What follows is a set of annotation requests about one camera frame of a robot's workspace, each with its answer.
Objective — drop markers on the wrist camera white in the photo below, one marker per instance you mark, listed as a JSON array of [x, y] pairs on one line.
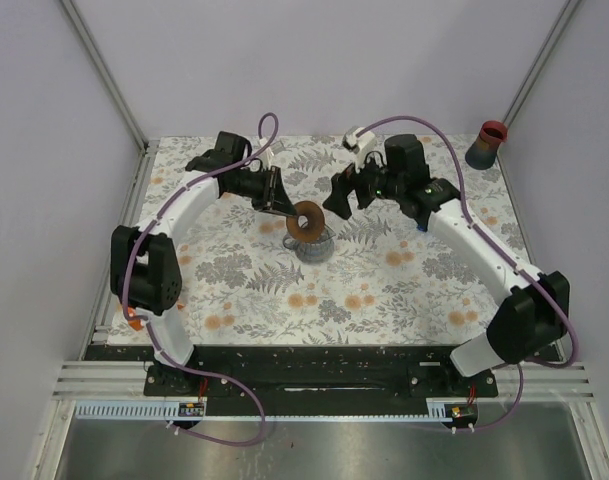
[[360, 142], [271, 150]]

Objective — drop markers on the wooden dripper ring holder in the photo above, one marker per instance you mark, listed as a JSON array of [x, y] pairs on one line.
[[308, 223]]

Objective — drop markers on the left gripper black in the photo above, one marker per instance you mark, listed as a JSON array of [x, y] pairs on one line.
[[274, 197]]

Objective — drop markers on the glass coffee server carafe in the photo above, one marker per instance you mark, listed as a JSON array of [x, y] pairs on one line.
[[317, 252]]

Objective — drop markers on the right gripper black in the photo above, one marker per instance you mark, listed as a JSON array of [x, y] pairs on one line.
[[344, 184]]

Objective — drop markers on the floral pattern table mat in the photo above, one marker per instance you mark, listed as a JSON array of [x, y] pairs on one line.
[[386, 282]]

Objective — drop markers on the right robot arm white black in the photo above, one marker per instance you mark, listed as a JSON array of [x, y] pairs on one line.
[[531, 304]]

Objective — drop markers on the coffee paper filter box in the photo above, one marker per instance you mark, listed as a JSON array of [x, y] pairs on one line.
[[137, 318]]

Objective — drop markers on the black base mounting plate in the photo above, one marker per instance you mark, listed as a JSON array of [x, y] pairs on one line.
[[411, 371]]

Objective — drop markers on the aluminium rail frame front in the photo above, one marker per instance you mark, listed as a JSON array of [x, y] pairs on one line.
[[125, 380]]

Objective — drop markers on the dark mug red rim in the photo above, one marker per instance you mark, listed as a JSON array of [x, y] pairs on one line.
[[482, 154]]

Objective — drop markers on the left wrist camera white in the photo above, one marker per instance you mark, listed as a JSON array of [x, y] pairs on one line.
[[271, 150]]

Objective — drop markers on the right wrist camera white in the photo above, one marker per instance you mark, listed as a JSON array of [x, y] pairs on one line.
[[360, 142]]

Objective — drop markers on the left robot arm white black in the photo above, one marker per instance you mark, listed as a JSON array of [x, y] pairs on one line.
[[145, 274]]

